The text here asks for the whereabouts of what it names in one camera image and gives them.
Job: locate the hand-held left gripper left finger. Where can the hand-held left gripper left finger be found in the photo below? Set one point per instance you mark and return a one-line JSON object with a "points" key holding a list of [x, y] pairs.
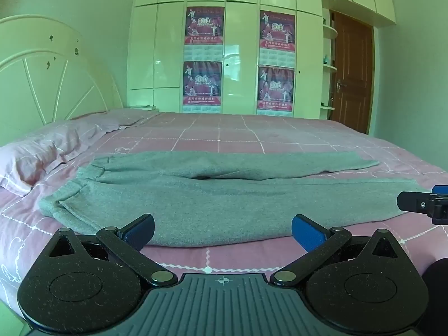
{"points": [[139, 233]]}

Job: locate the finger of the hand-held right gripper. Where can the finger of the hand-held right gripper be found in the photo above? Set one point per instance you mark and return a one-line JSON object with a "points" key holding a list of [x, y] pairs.
{"points": [[441, 189], [413, 202]]}

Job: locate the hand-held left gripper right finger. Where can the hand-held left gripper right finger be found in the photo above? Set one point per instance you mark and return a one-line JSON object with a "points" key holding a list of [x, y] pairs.
{"points": [[308, 234]]}

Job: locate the grey pants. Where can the grey pants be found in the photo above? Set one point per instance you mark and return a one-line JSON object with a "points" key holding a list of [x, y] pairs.
{"points": [[217, 203]]}

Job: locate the bed with pink checked sheet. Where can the bed with pink checked sheet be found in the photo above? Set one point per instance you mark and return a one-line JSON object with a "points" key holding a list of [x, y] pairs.
{"points": [[245, 136]]}

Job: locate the pink pillow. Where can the pink pillow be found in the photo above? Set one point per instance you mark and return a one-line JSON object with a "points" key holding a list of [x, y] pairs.
{"points": [[38, 157], [122, 117]]}

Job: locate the small dark shelf object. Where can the small dark shelf object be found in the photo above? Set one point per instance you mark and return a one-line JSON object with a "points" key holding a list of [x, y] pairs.
{"points": [[324, 103]]}

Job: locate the brown wooden door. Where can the brown wooden door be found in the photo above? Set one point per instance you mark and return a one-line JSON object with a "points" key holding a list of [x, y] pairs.
{"points": [[351, 73]]}

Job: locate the cream wooden headboard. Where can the cream wooden headboard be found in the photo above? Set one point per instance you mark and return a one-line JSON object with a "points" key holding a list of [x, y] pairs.
{"points": [[45, 77]]}

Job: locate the cream corner shelf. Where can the cream corner shelf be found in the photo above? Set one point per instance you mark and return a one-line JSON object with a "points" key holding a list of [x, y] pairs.
{"points": [[329, 31]]}

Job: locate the cream glossy wardrobe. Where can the cream glossy wardrobe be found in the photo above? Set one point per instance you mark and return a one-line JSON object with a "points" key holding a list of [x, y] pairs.
{"points": [[241, 42]]}

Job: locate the red wall poster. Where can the red wall poster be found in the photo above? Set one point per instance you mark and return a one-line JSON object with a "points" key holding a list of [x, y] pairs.
{"points": [[275, 89], [203, 84], [204, 24], [277, 29]]}

